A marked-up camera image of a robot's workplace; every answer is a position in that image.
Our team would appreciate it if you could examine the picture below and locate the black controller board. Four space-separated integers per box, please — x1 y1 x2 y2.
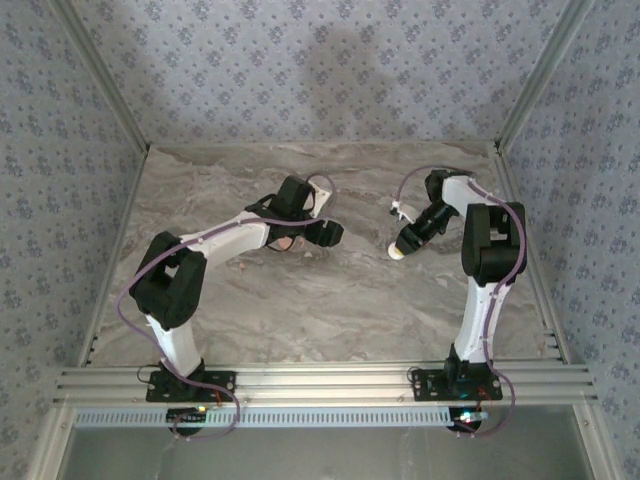
166 407 210 435
448 407 490 435

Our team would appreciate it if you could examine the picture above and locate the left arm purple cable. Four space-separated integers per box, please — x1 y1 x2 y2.
115 173 336 441

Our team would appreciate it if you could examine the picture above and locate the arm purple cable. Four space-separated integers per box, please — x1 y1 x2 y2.
396 167 528 440
115 173 336 441

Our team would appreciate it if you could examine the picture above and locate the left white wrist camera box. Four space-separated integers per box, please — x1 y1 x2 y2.
307 182 336 217

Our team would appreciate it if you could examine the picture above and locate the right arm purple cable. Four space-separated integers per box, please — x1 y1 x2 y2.
396 167 528 440

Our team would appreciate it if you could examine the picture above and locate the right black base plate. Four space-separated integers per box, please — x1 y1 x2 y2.
408 366 504 403

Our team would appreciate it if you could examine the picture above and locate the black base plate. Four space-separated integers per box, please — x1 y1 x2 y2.
408 366 504 403
146 369 237 404

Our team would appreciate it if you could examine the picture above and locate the aluminium frame post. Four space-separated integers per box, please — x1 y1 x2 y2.
494 0 597 151
49 0 152 151

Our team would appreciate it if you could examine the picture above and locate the aluminium mounting rail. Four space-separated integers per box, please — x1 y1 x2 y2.
52 363 600 407

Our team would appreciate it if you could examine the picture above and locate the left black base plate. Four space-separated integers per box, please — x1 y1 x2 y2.
146 369 237 404

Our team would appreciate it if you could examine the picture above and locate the grey slotted cable duct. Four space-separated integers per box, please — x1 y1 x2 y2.
73 405 494 430

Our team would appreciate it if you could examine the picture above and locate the aluminium frame leg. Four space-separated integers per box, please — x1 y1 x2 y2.
574 403 624 480
29 404 76 480

